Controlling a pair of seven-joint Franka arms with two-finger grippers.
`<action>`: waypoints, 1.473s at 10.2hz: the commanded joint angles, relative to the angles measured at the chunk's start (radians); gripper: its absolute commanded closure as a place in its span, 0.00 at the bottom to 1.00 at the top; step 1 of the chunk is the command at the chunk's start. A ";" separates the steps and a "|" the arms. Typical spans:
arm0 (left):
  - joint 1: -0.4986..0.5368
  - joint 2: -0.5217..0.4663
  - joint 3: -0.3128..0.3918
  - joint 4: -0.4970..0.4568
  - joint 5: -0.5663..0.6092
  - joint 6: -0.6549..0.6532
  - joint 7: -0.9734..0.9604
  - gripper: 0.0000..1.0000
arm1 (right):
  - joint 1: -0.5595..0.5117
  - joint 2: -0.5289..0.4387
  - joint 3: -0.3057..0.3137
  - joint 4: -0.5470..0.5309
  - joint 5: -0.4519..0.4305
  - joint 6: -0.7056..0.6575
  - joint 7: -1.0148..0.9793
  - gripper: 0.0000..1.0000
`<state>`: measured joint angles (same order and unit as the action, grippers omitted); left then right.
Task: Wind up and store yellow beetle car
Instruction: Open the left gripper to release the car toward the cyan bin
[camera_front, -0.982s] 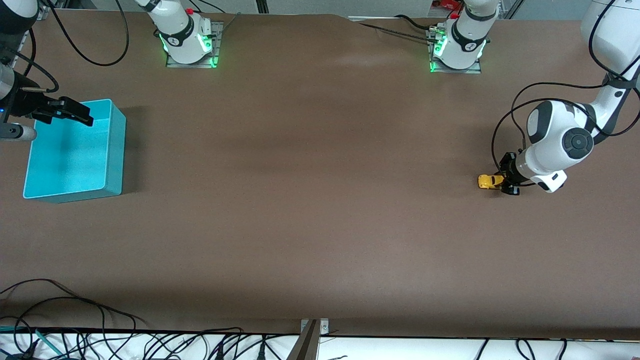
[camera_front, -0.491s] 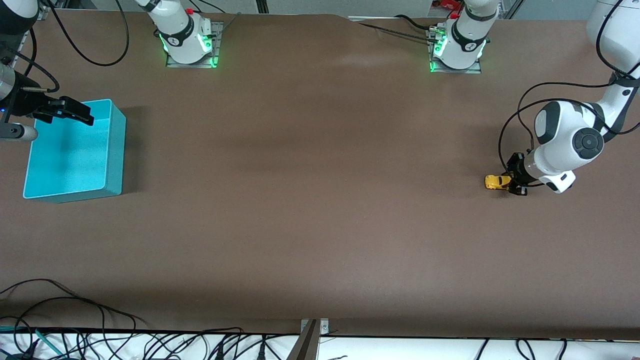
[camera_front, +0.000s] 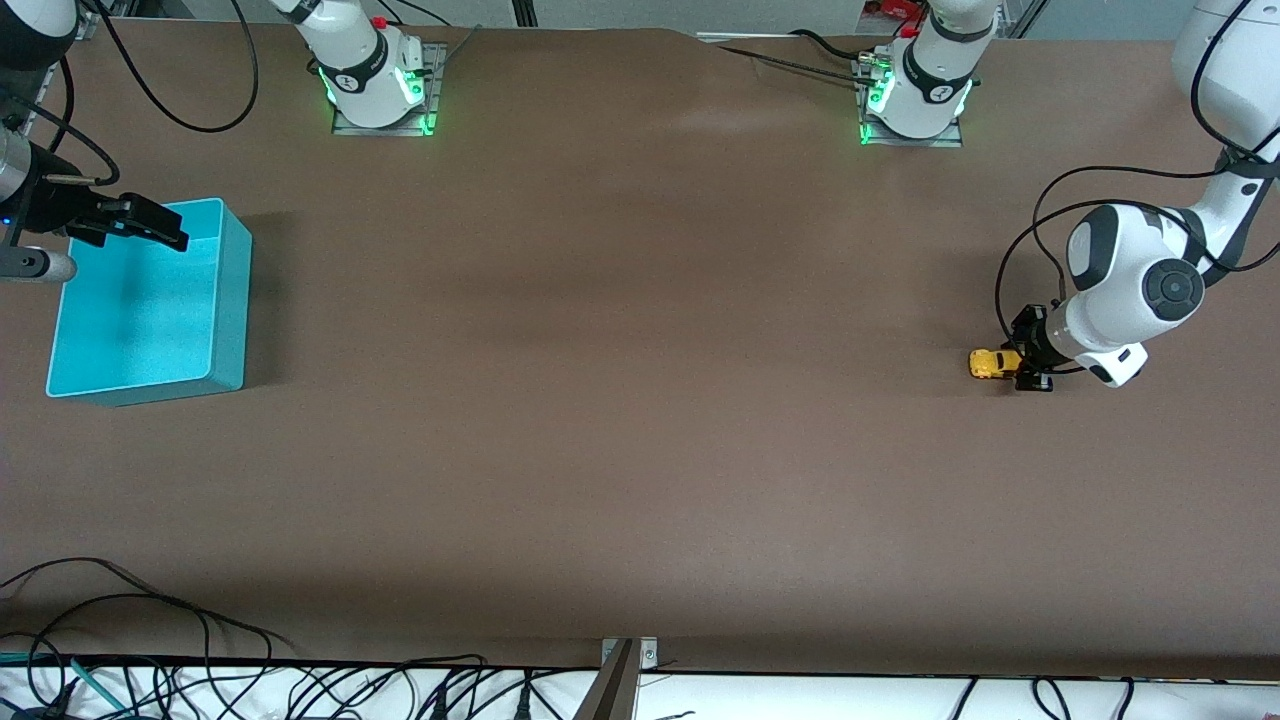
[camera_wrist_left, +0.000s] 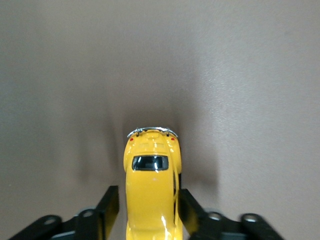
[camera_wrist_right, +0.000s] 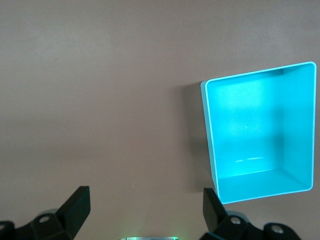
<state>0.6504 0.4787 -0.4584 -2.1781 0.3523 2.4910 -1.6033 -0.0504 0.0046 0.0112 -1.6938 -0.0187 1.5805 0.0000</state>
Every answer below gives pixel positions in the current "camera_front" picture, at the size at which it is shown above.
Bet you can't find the thin dark cable loop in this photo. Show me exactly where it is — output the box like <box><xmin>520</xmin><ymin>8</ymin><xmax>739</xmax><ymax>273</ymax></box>
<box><xmin>0</xmin><ymin>556</ymin><xmax>166</xmax><ymax>601</ymax></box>

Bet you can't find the short black right gripper cable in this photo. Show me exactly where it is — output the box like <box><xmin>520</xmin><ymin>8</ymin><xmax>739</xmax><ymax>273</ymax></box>
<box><xmin>0</xmin><ymin>55</ymin><xmax>121</xmax><ymax>186</ymax></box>

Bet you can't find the dark camera mount post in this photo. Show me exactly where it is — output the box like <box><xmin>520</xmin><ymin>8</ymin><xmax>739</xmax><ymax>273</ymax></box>
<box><xmin>572</xmin><ymin>640</ymin><xmax>641</xmax><ymax>720</ymax></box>

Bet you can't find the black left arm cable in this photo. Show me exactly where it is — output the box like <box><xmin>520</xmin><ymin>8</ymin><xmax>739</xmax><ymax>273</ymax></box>
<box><xmin>994</xmin><ymin>0</ymin><xmax>1280</xmax><ymax>346</ymax></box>

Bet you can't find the small metal bracket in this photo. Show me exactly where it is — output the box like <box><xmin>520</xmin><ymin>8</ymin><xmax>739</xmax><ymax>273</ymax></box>
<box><xmin>600</xmin><ymin>637</ymin><xmax>660</xmax><ymax>671</ymax></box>

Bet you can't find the long black right arm cable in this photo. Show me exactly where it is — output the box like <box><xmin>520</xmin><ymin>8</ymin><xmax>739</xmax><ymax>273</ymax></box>
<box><xmin>95</xmin><ymin>0</ymin><xmax>259</xmax><ymax>133</ymax></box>

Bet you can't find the aluminium frame profile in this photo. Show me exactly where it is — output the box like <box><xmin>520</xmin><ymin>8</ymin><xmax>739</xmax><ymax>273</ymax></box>
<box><xmin>1000</xmin><ymin>0</ymin><xmax>1049</xmax><ymax>39</ymax></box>
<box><xmin>70</xmin><ymin>0</ymin><xmax>136</xmax><ymax>43</ymax></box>

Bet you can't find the teal cable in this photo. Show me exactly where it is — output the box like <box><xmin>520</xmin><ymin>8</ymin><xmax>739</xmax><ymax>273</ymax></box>
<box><xmin>68</xmin><ymin>657</ymin><xmax>129</xmax><ymax>713</ymax></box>

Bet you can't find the black cable loop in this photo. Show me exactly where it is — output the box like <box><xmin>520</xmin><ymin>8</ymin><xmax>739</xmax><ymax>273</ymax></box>
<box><xmin>0</xmin><ymin>594</ymin><xmax>293</xmax><ymax>663</ymax></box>

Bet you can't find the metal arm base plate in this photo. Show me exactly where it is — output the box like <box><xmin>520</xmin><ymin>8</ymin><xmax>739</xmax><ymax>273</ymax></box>
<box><xmin>331</xmin><ymin>42</ymin><xmax>442</xmax><ymax>138</ymax></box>
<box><xmin>857</xmin><ymin>55</ymin><xmax>967</xmax><ymax>150</ymax></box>

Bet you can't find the turquoise plastic storage bin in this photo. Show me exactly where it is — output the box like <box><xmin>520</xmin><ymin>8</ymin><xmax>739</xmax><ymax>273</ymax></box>
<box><xmin>45</xmin><ymin>198</ymin><xmax>253</xmax><ymax>407</ymax></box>

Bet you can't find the thin black base cable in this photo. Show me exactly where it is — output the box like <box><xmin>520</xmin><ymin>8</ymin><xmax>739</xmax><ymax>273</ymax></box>
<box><xmin>716</xmin><ymin>44</ymin><xmax>869</xmax><ymax>89</ymax></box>

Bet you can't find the thick black base cable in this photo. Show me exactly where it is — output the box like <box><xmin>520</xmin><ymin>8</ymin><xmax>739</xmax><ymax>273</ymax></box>
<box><xmin>788</xmin><ymin>28</ymin><xmax>901</xmax><ymax>63</ymax></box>

